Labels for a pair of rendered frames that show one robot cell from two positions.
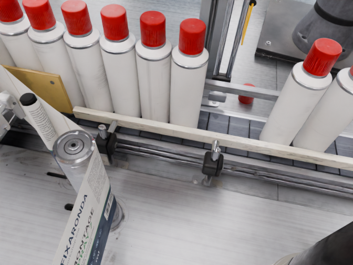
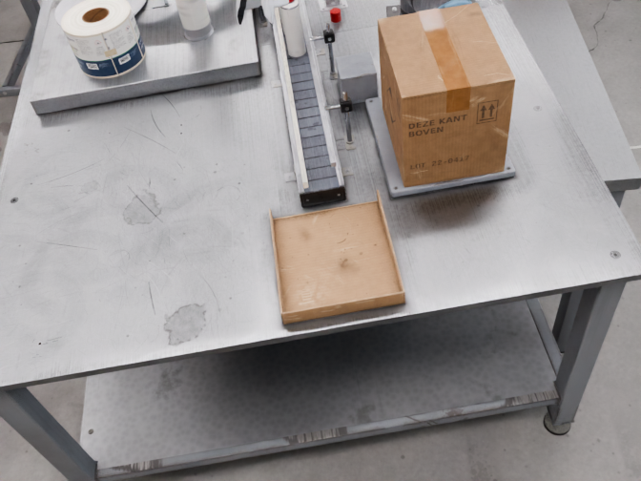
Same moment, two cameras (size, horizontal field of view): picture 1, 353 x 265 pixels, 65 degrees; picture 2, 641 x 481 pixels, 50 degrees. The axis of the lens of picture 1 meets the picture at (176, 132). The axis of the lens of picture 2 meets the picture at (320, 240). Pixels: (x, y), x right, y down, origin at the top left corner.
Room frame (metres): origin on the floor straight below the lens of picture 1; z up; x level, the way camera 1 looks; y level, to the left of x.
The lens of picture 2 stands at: (-0.01, -2.00, 2.04)
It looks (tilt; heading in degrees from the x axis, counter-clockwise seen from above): 50 degrees down; 82
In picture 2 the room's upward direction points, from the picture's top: 10 degrees counter-clockwise
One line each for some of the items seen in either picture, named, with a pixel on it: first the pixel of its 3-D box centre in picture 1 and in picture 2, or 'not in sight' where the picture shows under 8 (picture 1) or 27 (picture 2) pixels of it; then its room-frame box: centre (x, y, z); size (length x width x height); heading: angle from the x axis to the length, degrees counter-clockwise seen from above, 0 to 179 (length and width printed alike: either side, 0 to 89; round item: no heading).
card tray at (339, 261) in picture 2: not in sight; (333, 253); (0.15, -1.06, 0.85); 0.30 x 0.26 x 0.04; 81
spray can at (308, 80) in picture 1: (294, 103); not in sight; (0.28, -0.17, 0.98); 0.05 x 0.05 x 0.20
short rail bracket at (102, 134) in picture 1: (111, 140); not in sight; (0.26, 0.11, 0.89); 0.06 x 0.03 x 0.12; 171
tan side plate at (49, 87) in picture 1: (38, 91); not in sight; (0.31, 0.23, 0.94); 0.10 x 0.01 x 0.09; 81
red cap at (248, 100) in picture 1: (247, 93); (335, 14); (0.43, -0.15, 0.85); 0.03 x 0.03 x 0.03
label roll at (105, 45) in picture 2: not in sight; (104, 36); (-0.26, -0.12, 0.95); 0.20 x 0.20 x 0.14
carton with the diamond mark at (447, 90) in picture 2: not in sight; (441, 95); (0.51, -0.80, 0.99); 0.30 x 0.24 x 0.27; 81
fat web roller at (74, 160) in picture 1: (94, 188); not in sight; (0.13, 0.09, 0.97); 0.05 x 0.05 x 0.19
